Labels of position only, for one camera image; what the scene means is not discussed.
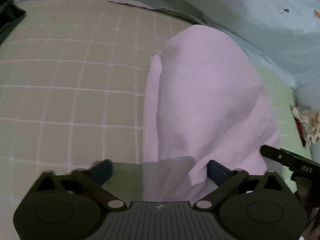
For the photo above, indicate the white garment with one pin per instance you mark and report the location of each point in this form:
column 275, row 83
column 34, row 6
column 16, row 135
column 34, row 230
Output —
column 204, row 101

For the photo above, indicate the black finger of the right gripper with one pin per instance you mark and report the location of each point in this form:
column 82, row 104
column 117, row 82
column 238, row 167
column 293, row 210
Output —
column 299, row 165

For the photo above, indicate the green grid bed sheet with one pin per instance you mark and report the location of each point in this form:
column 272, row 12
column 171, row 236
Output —
column 73, row 84

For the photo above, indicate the pile of folded clothes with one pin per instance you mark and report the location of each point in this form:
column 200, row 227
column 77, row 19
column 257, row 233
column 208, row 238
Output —
column 11, row 16

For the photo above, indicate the floral patterned cloth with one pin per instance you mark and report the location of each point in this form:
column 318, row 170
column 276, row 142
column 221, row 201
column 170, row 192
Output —
column 307, row 122

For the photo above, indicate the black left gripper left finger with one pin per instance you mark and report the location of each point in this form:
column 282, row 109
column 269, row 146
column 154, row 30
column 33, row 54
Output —
column 84, row 182

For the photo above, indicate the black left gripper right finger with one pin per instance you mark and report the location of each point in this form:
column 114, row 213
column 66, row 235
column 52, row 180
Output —
column 240, row 190

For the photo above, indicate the carrot print storage bag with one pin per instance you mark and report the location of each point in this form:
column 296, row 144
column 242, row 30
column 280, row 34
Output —
column 287, row 31

